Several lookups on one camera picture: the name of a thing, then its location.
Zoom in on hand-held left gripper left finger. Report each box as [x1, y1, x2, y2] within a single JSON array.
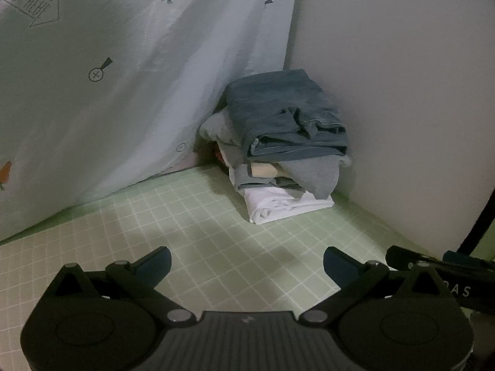
[[48, 245, 199, 328]]

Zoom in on carrot print light blue quilt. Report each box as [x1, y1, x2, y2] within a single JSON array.
[[0, 0, 299, 242]]

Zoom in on green grid mat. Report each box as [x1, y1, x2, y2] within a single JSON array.
[[0, 164, 445, 318]]

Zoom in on stack of folded clothes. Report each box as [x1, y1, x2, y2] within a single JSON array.
[[199, 113, 352, 198]]

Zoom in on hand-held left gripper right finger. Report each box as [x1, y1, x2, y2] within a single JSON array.
[[299, 245, 449, 327]]

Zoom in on black cable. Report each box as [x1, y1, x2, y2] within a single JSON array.
[[457, 196, 495, 256]]

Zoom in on white folded garment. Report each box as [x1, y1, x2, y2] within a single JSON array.
[[243, 186, 335, 225]]

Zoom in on grey folded garment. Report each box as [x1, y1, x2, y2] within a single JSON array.
[[231, 165, 307, 191]]

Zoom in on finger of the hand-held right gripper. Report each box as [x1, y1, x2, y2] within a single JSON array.
[[386, 245, 445, 272], [443, 250, 495, 270]]

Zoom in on beige folded garment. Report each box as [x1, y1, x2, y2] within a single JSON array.
[[251, 161, 281, 179]]

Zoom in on blue denim garment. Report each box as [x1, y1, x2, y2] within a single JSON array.
[[223, 69, 351, 162]]

